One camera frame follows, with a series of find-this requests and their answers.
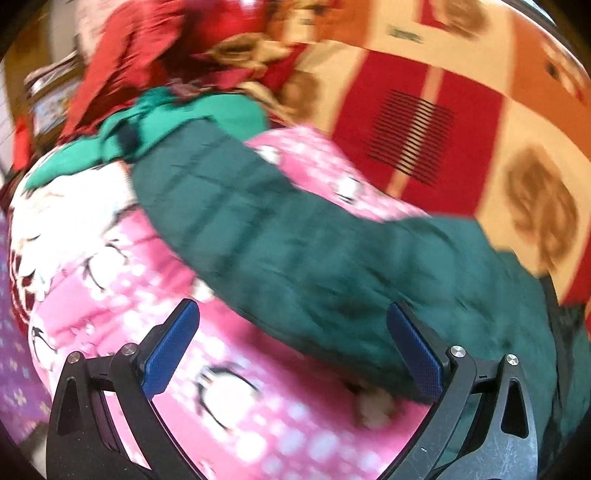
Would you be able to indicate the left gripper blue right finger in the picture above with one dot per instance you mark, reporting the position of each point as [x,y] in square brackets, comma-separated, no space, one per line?
[481,423]

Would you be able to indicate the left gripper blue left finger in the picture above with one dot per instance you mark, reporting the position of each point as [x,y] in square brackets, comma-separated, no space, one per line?
[103,422]

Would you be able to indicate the dark green puffer jacket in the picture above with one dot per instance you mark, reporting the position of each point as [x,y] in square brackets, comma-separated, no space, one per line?
[320,279]

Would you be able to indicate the pink penguin blanket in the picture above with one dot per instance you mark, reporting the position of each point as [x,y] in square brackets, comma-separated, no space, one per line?
[89,274]

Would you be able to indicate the red orange rose blanket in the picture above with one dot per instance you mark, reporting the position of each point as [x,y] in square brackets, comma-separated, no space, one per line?
[458,107]

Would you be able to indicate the light green garment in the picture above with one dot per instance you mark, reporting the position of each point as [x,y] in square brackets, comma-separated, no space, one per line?
[184,120]

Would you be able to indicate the red crumpled cloth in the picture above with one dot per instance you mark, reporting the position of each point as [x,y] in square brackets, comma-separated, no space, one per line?
[147,44]

